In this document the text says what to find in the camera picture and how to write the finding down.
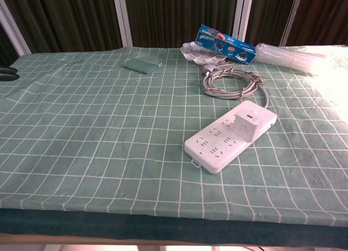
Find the grey cable connector plug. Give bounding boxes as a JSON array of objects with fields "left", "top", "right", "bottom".
[{"left": 201, "top": 62, "right": 235, "bottom": 77}]

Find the white power strip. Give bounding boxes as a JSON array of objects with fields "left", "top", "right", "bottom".
[{"left": 184, "top": 99, "right": 278, "bottom": 175}]

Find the green hand brush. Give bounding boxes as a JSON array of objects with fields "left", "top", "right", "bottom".
[{"left": 121, "top": 54, "right": 163, "bottom": 75}]

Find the dark green under cloth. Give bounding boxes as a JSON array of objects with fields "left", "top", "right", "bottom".
[{"left": 0, "top": 207, "right": 348, "bottom": 249}]

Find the green checked tablecloth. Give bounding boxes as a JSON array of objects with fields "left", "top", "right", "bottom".
[{"left": 0, "top": 44, "right": 348, "bottom": 227}]

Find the grey coiled power cord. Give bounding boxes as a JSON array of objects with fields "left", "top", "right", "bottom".
[{"left": 202, "top": 67, "right": 271, "bottom": 109}]

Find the white frame post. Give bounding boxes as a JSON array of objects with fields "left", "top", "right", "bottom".
[
  {"left": 232, "top": 0, "right": 255, "bottom": 43},
  {"left": 0, "top": 0, "right": 32, "bottom": 57},
  {"left": 279, "top": 0, "right": 304, "bottom": 47},
  {"left": 112, "top": 0, "right": 133, "bottom": 47}
]

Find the blue cookie box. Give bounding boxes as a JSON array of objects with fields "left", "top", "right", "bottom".
[{"left": 195, "top": 24, "right": 258, "bottom": 65}]

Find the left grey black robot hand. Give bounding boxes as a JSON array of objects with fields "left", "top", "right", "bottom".
[{"left": 0, "top": 67, "right": 20, "bottom": 82}]

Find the white plastic cookie tray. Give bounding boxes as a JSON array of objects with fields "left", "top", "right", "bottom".
[{"left": 179, "top": 41, "right": 231, "bottom": 65}]

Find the dark brown pleated curtain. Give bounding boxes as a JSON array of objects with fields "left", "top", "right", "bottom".
[{"left": 0, "top": 0, "right": 348, "bottom": 67}]

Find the white plug adapter cube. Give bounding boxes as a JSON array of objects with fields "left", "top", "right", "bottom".
[{"left": 233, "top": 106, "right": 266, "bottom": 143}]

